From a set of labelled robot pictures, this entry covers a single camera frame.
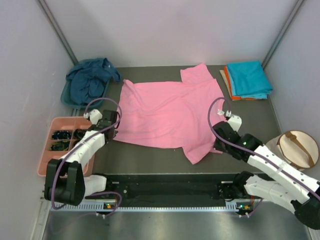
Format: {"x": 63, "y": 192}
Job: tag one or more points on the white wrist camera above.
{"x": 93, "y": 116}
{"x": 233, "y": 120}

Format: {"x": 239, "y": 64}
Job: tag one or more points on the dark blue t shirt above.
{"x": 92, "y": 80}

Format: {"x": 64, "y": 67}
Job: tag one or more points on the dark patterned item front left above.
{"x": 60, "y": 146}

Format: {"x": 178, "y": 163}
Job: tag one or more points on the dark patterned item back right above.
{"x": 79, "y": 133}

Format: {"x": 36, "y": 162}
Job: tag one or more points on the folded beige t shirt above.
{"x": 225, "y": 78}

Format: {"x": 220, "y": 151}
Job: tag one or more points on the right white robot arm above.
{"x": 288, "y": 187}

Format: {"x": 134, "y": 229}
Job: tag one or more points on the grey slotted cable duct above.
{"x": 94, "y": 206}

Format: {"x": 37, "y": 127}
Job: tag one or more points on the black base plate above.
{"x": 214, "y": 185}

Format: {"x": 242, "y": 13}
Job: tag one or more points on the dark patterned item back left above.
{"x": 61, "y": 135}

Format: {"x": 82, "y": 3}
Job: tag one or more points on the teal plastic basket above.
{"x": 65, "y": 96}

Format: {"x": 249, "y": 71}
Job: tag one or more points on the pink t shirt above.
{"x": 172, "y": 114}

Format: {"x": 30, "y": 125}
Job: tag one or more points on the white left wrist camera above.
{"x": 93, "y": 116}

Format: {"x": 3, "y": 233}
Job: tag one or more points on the folded turquoise t shirt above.
{"x": 248, "y": 80}

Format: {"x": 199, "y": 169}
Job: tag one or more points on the pink compartment tray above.
{"x": 59, "y": 123}

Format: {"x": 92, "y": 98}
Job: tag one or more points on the folded orange t shirt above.
{"x": 229, "y": 80}

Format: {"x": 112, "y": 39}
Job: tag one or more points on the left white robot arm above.
{"x": 65, "y": 183}

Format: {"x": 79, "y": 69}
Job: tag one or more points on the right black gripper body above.
{"x": 220, "y": 145}

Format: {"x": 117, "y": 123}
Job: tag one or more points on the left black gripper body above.
{"x": 115, "y": 132}

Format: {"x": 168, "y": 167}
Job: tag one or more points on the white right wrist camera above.
{"x": 233, "y": 120}

